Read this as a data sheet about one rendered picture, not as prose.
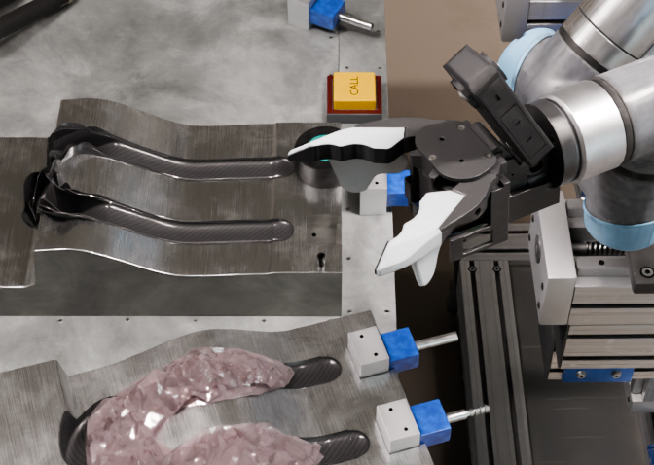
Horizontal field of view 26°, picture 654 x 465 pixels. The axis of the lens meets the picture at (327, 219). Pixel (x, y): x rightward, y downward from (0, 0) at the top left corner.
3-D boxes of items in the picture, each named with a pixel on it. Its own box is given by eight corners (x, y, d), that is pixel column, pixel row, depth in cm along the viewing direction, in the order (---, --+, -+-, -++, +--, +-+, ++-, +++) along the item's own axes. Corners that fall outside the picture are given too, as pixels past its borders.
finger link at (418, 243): (415, 330, 103) (466, 250, 109) (413, 271, 99) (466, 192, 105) (377, 316, 104) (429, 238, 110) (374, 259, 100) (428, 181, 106)
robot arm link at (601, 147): (630, 112, 109) (570, 58, 115) (579, 131, 108) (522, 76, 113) (622, 186, 114) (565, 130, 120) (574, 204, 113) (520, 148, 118)
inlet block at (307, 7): (379, 30, 216) (380, 3, 212) (364, 50, 213) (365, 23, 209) (303, 5, 220) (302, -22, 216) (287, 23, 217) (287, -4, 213)
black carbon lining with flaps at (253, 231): (295, 164, 189) (294, 114, 181) (293, 258, 178) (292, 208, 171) (34, 164, 189) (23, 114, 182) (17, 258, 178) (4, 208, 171)
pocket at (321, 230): (342, 232, 183) (342, 214, 180) (342, 265, 180) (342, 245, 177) (306, 232, 183) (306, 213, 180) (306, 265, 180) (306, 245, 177)
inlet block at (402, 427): (479, 403, 169) (483, 377, 165) (494, 437, 166) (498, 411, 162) (375, 430, 166) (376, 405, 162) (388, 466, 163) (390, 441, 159)
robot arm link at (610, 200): (614, 159, 133) (634, 73, 125) (685, 241, 126) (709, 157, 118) (543, 187, 131) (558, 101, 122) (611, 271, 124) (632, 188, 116)
